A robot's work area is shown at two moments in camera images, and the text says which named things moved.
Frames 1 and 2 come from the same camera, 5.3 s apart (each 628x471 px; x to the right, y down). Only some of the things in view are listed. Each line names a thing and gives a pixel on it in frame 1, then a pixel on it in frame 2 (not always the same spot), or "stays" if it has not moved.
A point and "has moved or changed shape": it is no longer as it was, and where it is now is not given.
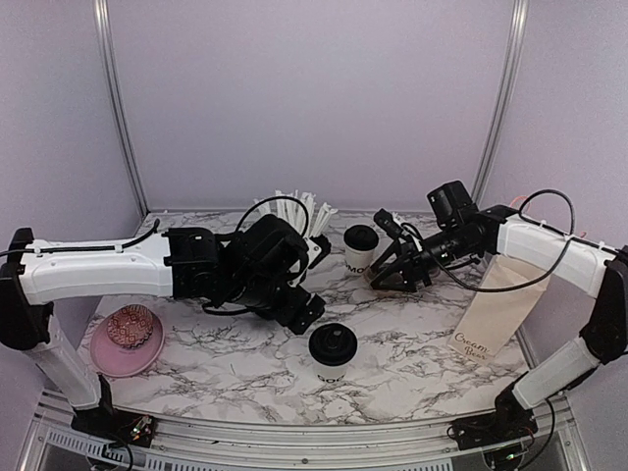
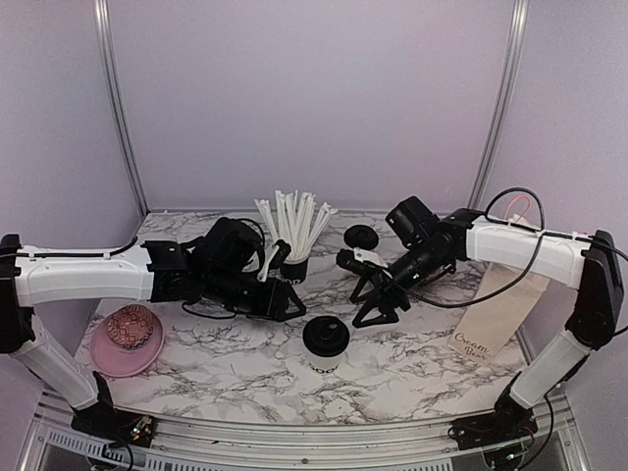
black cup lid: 361,237 stays
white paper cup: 330,373 to 326,364
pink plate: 115,360 stays
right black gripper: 411,262 to 382,287
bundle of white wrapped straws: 301,211 stays
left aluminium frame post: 102,16 stays
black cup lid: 332,343 has moved or changed shape
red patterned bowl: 130,326 stays
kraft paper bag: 490,325 stays
